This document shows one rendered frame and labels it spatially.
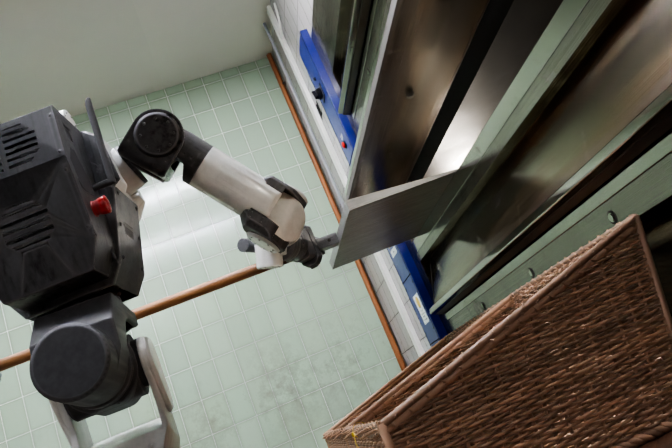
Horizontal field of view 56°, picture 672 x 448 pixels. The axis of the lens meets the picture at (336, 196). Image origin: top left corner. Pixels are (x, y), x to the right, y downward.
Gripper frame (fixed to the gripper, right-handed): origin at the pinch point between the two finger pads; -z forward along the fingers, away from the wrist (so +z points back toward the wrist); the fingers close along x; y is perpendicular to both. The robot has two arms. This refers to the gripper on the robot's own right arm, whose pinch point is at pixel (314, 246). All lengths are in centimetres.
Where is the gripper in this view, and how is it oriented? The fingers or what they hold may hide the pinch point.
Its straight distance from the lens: 175.5
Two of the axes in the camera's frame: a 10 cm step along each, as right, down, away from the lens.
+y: -8.0, 4.8, 3.6
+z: -4.6, -1.1, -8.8
